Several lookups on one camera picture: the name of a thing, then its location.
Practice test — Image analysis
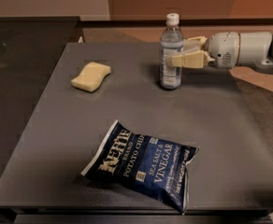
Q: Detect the yellow sponge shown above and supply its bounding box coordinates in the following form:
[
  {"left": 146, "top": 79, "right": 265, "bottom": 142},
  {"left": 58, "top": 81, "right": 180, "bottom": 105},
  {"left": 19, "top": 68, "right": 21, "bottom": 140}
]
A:
[{"left": 71, "top": 62, "right": 111, "bottom": 92}]

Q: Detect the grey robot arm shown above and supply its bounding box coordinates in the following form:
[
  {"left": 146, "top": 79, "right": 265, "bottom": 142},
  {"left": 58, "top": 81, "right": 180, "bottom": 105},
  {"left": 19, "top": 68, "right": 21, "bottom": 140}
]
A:
[{"left": 165, "top": 32, "right": 273, "bottom": 70}]

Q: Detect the clear blue-label plastic bottle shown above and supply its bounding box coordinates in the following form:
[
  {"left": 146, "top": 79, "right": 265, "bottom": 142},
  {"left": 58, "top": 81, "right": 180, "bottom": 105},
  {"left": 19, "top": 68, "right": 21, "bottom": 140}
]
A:
[{"left": 159, "top": 13, "right": 184, "bottom": 90}]

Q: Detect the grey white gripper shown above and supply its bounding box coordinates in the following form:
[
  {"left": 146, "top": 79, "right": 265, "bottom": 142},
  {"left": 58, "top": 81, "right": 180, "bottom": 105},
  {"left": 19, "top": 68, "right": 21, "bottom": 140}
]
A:
[{"left": 166, "top": 32, "right": 240, "bottom": 69}]

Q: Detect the blue Kettle chips bag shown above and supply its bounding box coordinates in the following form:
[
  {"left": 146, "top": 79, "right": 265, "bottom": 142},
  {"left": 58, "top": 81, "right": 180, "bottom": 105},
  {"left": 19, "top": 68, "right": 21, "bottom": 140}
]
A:
[{"left": 81, "top": 121, "right": 198, "bottom": 214}]

